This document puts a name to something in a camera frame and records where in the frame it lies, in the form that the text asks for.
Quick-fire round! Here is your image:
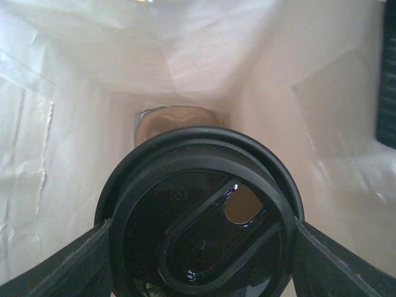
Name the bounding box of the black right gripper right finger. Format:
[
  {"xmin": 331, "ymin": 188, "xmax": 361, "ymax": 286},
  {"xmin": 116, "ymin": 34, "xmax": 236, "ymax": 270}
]
[{"xmin": 292, "ymin": 221, "xmax": 395, "ymax": 296}]

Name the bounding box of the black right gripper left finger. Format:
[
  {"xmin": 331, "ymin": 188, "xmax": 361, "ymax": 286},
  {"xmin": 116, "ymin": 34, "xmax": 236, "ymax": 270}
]
[{"xmin": 1, "ymin": 219, "xmax": 111, "ymax": 296}]

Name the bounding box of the single cardboard cup carrier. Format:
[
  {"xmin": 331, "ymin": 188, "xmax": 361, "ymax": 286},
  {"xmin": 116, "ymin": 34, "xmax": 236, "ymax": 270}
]
[{"xmin": 134, "ymin": 106, "xmax": 228, "ymax": 147}]

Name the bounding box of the orange kraft paper bag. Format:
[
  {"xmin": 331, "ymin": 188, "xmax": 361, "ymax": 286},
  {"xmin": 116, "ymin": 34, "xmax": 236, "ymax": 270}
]
[{"xmin": 1, "ymin": 1, "xmax": 395, "ymax": 283}]

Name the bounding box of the black cup lid stack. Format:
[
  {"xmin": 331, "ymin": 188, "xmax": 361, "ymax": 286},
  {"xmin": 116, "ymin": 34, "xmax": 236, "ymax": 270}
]
[{"xmin": 376, "ymin": 0, "xmax": 395, "ymax": 149}]

